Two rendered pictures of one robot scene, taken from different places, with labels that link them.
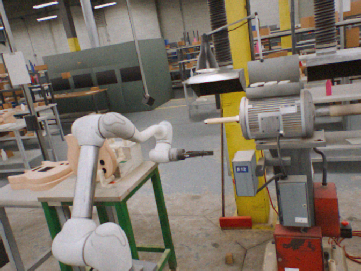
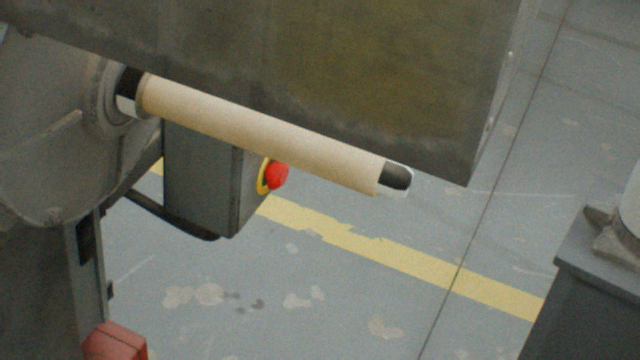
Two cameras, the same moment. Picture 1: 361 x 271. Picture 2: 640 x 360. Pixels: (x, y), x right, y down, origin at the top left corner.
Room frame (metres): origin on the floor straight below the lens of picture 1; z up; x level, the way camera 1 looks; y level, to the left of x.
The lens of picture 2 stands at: (2.41, -0.21, 1.58)
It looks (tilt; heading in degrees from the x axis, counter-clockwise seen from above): 40 degrees down; 177
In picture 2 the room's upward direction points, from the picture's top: 9 degrees clockwise
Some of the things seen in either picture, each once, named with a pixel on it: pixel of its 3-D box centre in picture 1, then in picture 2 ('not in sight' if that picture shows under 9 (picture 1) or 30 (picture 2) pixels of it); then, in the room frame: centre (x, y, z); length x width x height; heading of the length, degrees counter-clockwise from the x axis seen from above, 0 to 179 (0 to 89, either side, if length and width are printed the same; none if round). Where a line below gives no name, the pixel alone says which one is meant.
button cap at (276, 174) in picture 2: not in sight; (270, 171); (1.67, -0.23, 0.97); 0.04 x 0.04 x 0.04; 68
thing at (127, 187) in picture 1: (114, 225); not in sight; (2.21, 0.62, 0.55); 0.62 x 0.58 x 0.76; 68
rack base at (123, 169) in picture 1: (110, 168); not in sight; (2.24, 0.56, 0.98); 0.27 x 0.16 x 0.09; 66
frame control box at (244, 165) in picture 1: (260, 175); (172, 138); (1.65, -0.35, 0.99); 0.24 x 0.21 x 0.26; 68
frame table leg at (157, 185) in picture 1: (164, 220); not in sight; (2.34, 0.28, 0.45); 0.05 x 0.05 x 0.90; 68
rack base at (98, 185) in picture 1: (98, 183); not in sight; (2.10, 0.63, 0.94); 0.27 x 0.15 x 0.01; 66
